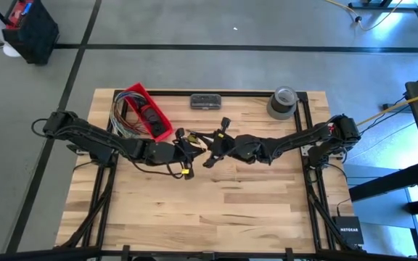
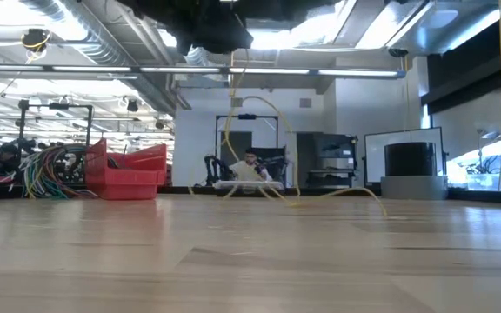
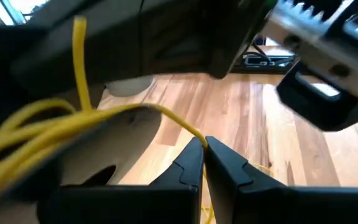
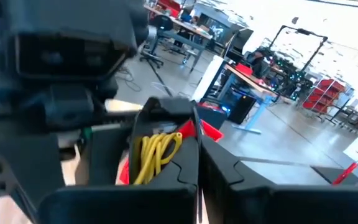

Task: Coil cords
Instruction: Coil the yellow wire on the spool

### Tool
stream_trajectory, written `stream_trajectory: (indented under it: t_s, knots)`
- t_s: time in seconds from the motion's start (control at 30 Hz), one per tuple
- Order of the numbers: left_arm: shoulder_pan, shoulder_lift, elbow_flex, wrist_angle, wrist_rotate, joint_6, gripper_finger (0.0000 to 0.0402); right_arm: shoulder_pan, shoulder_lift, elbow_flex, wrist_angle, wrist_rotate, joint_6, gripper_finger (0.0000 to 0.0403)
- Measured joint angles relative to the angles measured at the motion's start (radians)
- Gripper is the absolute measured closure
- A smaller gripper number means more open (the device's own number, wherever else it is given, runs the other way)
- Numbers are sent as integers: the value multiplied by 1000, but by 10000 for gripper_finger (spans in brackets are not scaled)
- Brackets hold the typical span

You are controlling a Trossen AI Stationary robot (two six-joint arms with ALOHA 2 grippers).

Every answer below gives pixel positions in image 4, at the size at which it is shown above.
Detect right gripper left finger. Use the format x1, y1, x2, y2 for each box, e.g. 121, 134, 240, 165
37, 136, 200, 224

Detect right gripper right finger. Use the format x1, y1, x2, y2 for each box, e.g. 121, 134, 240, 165
201, 136, 358, 224

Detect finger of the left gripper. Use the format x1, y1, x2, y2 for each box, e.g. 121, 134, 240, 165
76, 124, 135, 185

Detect thin yellow cord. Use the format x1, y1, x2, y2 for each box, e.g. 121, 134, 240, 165
134, 132, 183, 185

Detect red table leg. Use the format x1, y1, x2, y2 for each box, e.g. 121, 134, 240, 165
332, 161, 358, 187

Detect wooden desk blue legs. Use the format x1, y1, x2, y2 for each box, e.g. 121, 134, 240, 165
193, 55, 279, 135

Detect red plastic bin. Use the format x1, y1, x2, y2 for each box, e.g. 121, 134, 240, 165
117, 119, 226, 185

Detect black computer tower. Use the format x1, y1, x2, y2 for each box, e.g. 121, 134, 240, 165
227, 94, 257, 125

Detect shelf of red bins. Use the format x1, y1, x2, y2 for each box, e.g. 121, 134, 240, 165
301, 78, 347, 115

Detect black box with red lid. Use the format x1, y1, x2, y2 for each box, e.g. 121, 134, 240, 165
196, 100, 226, 131

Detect long grey work table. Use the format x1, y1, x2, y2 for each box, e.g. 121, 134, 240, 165
144, 4, 214, 72

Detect small red storage bin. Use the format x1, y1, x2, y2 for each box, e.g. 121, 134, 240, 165
235, 63, 254, 77

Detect black office chair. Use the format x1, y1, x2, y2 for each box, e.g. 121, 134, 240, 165
139, 14, 175, 69

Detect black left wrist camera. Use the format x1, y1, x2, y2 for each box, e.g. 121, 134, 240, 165
0, 0, 150, 82

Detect black camera rig frame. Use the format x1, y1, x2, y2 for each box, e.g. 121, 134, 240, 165
267, 24, 329, 75

